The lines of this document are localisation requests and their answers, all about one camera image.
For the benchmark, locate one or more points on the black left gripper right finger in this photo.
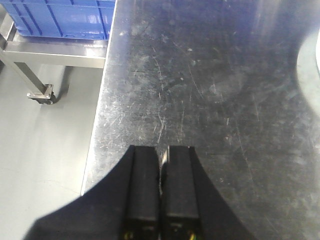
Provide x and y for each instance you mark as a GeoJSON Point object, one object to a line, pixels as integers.
{"type": "Point", "coordinates": [180, 218]}

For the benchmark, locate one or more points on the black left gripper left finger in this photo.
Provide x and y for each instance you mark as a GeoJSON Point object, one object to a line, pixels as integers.
{"type": "Point", "coordinates": [142, 214]}

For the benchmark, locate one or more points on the light blue plate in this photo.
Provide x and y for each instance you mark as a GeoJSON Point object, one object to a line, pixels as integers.
{"type": "Point", "coordinates": [308, 70]}

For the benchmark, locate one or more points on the blue crate on cart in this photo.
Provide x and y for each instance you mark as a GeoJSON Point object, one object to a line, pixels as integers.
{"type": "Point", "coordinates": [68, 19]}

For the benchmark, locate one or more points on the steel cart frame with caster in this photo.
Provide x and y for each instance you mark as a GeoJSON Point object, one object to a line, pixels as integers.
{"type": "Point", "coordinates": [37, 59]}

